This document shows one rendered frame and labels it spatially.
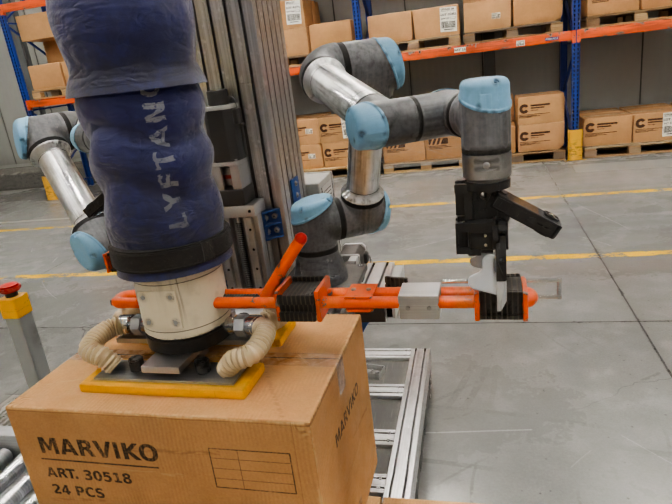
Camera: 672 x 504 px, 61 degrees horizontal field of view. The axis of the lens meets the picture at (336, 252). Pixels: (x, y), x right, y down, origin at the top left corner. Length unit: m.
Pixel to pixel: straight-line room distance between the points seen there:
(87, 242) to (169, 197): 0.65
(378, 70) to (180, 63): 0.47
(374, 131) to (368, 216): 0.62
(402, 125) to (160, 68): 0.40
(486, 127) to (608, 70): 8.66
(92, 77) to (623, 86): 8.95
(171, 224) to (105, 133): 0.18
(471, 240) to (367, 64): 0.52
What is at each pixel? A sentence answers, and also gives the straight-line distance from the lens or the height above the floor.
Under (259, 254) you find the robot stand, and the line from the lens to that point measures 1.68.
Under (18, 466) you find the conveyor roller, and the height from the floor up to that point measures 0.54.
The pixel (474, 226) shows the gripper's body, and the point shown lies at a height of 1.33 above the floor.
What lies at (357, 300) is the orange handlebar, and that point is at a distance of 1.00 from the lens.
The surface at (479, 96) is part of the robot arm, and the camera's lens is 0.88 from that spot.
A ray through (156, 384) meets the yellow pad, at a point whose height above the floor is 1.09.
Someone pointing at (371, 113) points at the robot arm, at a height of 1.52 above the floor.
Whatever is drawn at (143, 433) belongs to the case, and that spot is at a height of 1.03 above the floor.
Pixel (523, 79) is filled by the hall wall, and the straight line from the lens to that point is 9.36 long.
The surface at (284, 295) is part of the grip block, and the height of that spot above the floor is 1.23.
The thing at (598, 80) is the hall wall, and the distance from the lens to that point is 9.51.
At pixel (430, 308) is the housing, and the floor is 1.19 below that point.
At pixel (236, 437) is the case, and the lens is 1.01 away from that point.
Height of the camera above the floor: 1.61
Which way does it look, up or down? 18 degrees down
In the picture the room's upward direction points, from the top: 7 degrees counter-clockwise
